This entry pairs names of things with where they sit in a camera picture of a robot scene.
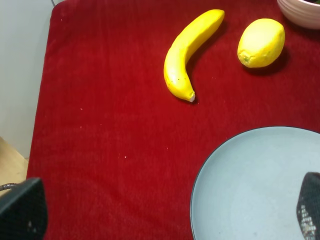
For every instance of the red velvet tablecloth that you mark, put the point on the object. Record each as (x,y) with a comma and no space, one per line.
(118,154)

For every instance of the pink plastic bowl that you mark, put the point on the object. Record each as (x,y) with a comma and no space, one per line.
(301,12)

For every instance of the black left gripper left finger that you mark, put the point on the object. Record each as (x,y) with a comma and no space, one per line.
(23,210)

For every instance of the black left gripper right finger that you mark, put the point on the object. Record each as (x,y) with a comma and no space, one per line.
(308,206)

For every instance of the grey oval plate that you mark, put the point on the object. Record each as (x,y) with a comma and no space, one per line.
(248,188)

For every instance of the yellow toy lemon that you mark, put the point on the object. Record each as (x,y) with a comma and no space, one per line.
(261,43)

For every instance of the yellow toy banana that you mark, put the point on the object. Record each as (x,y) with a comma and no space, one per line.
(192,37)

